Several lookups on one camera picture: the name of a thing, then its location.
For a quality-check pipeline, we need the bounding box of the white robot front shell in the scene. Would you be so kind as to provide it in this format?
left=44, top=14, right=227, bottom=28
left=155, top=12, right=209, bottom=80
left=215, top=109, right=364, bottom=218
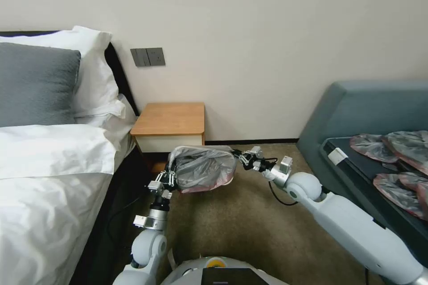
left=160, top=255, right=285, bottom=285

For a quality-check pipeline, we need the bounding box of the wooden nightstand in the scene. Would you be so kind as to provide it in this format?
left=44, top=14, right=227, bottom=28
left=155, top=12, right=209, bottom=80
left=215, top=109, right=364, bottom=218
left=130, top=102, right=206, bottom=157

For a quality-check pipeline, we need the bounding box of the black table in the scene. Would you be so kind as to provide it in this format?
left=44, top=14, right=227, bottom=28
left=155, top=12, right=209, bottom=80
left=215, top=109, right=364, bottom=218
left=320, top=136, right=428, bottom=253

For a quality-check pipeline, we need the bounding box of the blue-grey sofa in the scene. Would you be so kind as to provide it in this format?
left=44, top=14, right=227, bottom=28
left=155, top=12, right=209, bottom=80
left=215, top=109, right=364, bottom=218
left=296, top=80, right=428, bottom=179

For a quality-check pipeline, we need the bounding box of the black bed base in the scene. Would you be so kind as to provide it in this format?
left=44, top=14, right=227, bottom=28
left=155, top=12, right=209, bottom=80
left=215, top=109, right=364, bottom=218
left=70, top=146, right=168, bottom=285

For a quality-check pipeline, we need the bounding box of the grey wall socket plate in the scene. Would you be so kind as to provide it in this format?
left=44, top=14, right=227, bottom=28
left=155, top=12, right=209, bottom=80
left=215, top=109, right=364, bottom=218
left=146, top=47, right=165, bottom=66

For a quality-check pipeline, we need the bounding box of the grey pillow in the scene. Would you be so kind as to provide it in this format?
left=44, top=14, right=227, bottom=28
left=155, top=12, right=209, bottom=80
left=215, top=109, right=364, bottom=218
left=0, top=41, right=82, bottom=128

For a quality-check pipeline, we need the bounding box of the grey wall switch plate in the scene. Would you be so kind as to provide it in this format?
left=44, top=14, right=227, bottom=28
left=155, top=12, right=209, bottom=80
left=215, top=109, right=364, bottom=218
left=130, top=48, right=148, bottom=67

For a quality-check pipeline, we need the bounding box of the translucent grey garbage bag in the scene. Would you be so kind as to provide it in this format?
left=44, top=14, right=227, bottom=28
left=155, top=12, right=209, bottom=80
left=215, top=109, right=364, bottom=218
left=166, top=145, right=237, bottom=194
left=373, top=171, right=428, bottom=221
left=349, top=134, right=399, bottom=163
left=382, top=130, right=428, bottom=177

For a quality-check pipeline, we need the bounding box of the black skirting board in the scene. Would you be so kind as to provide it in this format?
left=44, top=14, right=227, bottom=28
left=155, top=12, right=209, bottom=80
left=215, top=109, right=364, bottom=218
left=204, top=137, right=300, bottom=144

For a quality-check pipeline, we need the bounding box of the white duvet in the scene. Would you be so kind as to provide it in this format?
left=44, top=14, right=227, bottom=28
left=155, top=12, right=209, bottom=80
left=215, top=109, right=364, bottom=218
left=0, top=124, right=135, bottom=285

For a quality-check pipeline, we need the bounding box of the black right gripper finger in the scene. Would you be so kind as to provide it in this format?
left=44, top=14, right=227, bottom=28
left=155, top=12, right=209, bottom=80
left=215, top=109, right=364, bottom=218
left=236, top=157, right=257, bottom=171
left=230, top=148, right=256, bottom=162

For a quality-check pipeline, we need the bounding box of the white pillow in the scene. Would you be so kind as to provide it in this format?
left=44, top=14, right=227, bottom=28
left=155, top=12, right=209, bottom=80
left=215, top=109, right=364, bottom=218
left=73, top=94, right=136, bottom=151
left=0, top=25, right=121, bottom=119

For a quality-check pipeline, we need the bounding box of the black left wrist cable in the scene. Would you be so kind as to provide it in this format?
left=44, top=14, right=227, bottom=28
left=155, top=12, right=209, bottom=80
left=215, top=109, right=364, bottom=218
left=106, top=192, right=152, bottom=256

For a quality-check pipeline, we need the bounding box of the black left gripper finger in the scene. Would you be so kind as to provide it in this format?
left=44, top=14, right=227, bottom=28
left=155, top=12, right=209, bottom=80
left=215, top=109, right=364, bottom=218
left=168, top=159, right=178, bottom=189
left=155, top=162, right=169, bottom=188

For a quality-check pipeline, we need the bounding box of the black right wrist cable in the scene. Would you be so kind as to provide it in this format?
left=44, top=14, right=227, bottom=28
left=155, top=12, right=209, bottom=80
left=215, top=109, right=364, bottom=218
left=268, top=178, right=299, bottom=206

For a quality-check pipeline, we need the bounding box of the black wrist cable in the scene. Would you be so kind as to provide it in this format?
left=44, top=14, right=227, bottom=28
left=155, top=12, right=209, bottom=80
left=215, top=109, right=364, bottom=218
left=268, top=178, right=299, bottom=206
left=106, top=192, right=152, bottom=256

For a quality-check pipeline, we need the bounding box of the white label tag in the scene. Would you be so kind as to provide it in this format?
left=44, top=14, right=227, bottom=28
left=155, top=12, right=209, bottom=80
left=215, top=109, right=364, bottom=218
left=328, top=147, right=349, bottom=166

